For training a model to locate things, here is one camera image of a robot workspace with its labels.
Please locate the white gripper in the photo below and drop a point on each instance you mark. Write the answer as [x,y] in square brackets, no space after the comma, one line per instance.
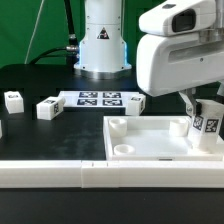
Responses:
[179,63]

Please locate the white square tabletop with sockets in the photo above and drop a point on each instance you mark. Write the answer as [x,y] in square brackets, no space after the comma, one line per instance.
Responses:
[153,138]

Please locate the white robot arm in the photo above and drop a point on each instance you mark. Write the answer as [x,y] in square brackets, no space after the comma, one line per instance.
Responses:
[103,52]

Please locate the white fiducial marker sheet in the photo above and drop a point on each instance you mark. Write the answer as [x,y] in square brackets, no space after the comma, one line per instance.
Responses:
[97,99]

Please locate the white L-shaped obstacle fence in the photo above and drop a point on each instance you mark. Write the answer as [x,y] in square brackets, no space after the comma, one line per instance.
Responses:
[111,174]

